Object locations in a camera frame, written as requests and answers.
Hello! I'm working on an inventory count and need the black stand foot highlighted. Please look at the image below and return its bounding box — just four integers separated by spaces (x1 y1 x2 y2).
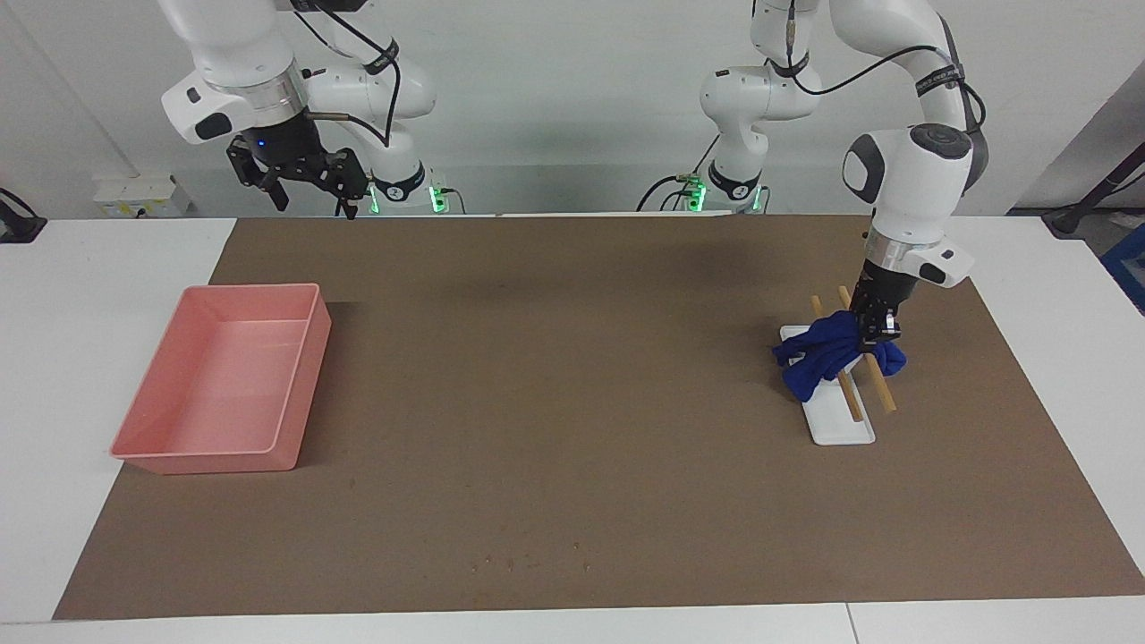
0 188 47 244

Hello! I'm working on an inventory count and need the black tripod leg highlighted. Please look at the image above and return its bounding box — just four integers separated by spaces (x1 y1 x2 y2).
1042 143 1145 238

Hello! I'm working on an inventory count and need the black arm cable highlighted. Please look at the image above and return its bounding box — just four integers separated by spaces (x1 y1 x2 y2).
291 0 401 148
787 0 987 135

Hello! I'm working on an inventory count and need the black base cable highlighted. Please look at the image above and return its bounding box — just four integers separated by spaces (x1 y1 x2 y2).
637 134 721 213

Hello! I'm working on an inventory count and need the blue towel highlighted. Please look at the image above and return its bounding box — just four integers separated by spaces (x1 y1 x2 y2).
773 309 907 403

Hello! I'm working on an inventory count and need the pink plastic bin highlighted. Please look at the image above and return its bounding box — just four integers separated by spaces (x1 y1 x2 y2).
110 284 333 475

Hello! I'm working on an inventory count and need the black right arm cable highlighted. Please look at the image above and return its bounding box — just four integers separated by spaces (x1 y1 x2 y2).
291 0 401 148

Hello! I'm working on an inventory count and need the brown table mat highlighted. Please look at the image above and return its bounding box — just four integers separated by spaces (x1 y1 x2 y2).
52 215 1145 621

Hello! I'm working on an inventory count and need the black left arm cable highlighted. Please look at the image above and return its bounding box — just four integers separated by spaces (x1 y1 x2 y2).
787 0 987 135

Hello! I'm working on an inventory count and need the white wall socket box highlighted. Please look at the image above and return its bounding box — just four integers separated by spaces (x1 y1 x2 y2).
93 174 191 218

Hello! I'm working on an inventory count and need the wooden towel rack rod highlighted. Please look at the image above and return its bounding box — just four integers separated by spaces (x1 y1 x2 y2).
838 286 896 413
810 295 865 423

